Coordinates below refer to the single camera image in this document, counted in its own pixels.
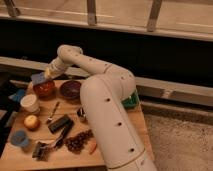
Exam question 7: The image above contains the blue sponge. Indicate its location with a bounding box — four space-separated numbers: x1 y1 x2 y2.
31 72 45 85

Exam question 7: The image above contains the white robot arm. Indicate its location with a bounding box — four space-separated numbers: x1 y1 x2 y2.
45 45 157 171

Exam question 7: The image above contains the red bowl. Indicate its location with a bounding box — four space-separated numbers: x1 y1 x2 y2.
33 81 55 98

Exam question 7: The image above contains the purple bowl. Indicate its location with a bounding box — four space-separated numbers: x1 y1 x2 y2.
59 80 81 99

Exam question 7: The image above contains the white cup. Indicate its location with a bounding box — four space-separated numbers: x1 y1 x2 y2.
20 94 40 113

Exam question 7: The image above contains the blue cloth at left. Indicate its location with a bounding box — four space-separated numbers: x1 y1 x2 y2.
9 89 26 102

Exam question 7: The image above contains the metal spoon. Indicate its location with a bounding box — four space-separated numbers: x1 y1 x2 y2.
45 101 60 124

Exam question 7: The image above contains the small metal cup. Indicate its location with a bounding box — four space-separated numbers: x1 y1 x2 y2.
77 108 86 122

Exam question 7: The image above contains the black rectangular block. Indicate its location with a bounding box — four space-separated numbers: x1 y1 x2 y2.
48 115 70 134

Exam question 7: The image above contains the apple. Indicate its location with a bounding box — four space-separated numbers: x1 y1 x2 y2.
24 115 40 130

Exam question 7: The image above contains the wooden board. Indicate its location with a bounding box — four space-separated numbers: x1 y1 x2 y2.
0 79 155 171

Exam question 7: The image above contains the blue cup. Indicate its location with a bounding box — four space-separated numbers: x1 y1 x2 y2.
10 130 29 148

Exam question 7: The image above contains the bunch of dark grapes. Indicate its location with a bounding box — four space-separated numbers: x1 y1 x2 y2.
64 129 93 153

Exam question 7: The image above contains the red chili pepper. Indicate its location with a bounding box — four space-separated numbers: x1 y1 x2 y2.
89 140 97 155

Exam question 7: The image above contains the green plastic tray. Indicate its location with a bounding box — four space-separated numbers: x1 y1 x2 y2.
122 92 139 108

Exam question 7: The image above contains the black handled brush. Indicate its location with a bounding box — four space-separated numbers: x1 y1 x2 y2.
32 121 73 160

